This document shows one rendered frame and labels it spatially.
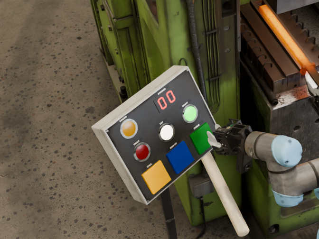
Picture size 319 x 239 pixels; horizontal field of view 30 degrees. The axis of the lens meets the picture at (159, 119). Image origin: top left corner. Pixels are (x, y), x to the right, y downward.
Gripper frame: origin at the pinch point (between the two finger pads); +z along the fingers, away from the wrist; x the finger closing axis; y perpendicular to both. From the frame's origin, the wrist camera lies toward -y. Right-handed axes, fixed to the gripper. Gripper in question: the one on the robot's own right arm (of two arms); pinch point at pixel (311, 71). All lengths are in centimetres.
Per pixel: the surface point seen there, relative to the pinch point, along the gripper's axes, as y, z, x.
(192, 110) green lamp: -9.5, -8.2, -45.0
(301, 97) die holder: 8.5, -2.6, -4.2
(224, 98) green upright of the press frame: 18.9, 17.1, -24.9
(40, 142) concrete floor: 100, 99, -103
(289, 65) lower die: 1.1, 6.9, -4.6
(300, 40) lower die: 0.8, 16.6, 4.7
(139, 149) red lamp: -10, -17, -65
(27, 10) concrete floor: 100, 219, -90
